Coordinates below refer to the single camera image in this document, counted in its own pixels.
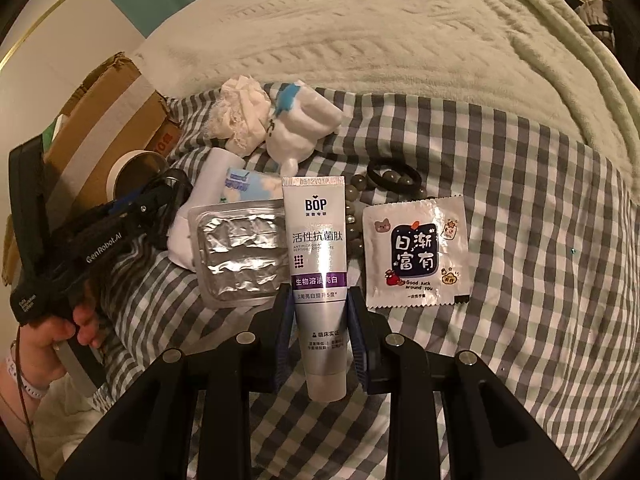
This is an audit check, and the dark bead bracelet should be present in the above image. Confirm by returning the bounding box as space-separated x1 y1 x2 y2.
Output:
342 169 426 261

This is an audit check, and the black hair tie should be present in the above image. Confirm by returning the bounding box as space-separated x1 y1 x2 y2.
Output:
365 157 424 192

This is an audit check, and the silver pill blister pack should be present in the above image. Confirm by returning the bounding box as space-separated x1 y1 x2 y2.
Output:
188 198 290 309

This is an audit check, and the white knitted blanket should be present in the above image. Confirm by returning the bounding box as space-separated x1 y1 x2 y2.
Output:
132 0 639 185

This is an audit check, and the crumpled white tissue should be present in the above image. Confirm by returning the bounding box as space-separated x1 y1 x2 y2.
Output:
207 75 271 157

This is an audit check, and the white cartoon sachet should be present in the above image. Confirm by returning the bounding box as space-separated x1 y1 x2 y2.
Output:
362 196 472 309

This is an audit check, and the grey checked bed sheet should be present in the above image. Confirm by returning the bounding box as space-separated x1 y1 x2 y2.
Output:
89 88 639 479

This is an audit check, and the brown cardboard box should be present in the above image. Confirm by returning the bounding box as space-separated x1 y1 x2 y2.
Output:
2 52 184 286

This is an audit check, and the white tape roll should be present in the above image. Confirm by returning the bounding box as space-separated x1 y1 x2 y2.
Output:
105 150 168 200

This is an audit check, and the left hand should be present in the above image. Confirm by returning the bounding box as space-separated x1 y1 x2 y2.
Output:
14 282 106 390

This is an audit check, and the silver BOP toothpaste tube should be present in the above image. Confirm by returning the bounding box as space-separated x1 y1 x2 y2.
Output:
282 177 348 403

